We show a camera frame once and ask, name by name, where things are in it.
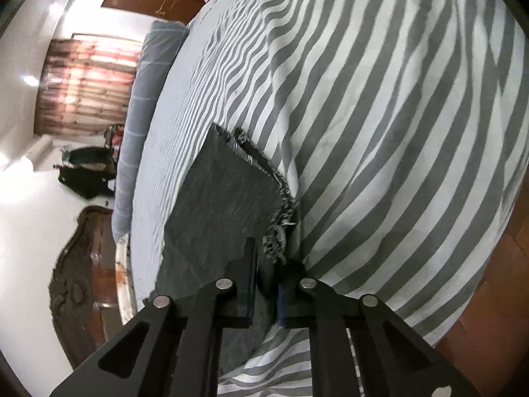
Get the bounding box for dark grey denim pant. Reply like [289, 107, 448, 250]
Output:
[151, 124, 295, 374]

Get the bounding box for dark wooden headboard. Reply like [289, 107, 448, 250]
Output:
[48, 206, 123, 368]

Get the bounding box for floral white orange pillow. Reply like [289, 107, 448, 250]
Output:
[115, 234, 138, 325]

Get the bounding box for dark clothes on rack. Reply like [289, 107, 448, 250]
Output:
[53, 146, 117, 200]

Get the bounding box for white air conditioner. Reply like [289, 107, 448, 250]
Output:
[20, 134, 54, 172]

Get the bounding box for grey white striped bedsheet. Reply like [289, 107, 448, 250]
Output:
[129, 0, 529, 397]

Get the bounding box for brown striped curtain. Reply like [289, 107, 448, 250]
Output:
[34, 35, 142, 137]

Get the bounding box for grey blue folded blanket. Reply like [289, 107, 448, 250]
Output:
[111, 21, 188, 241]

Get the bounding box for brown wooden door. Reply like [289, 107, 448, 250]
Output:
[101, 0, 204, 23]

